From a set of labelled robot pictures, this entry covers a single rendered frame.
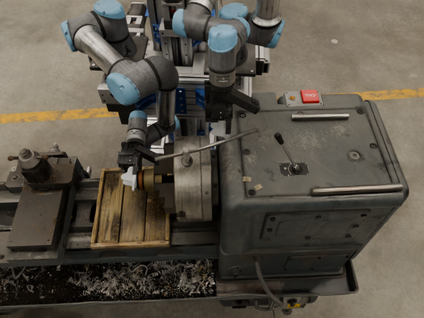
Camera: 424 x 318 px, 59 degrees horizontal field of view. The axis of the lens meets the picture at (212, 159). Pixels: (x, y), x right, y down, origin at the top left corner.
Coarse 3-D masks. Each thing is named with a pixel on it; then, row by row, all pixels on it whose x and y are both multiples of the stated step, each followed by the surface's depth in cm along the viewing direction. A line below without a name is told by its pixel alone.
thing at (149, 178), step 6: (150, 168) 140; (138, 174) 137; (144, 174) 136; (150, 174) 136; (156, 174) 138; (162, 174) 142; (138, 180) 136; (144, 180) 136; (150, 180) 136; (156, 180) 137; (162, 180) 143; (138, 186) 137; (144, 186) 136; (150, 186) 136
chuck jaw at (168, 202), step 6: (156, 186) 136; (162, 186) 136; (168, 186) 136; (156, 192) 136; (162, 192) 134; (168, 192) 134; (162, 198) 134; (168, 198) 132; (174, 198) 132; (168, 204) 131; (174, 204) 131; (168, 210) 131; (174, 210) 132; (180, 216) 132
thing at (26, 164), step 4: (32, 152) 139; (36, 152) 140; (32, 156) 138; (20, 160) 137; (24, 160) 137; (28, 160) 137; (32, 160) 137; (36, 160) 138; (20, 164) 137; (24, 164) 137; (28, 164) 137; (32, 164) 138; (36, 164) 138; (28, 168) 138
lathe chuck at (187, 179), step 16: (176, 144) 130; (192, 144) 130; (176, 160) 126; (192, 160) 126; (176, 176) 125; (192, 176) 125; (176, 192) 125; (192, 192) 125; (176, 208) 128; (192, 208) 128
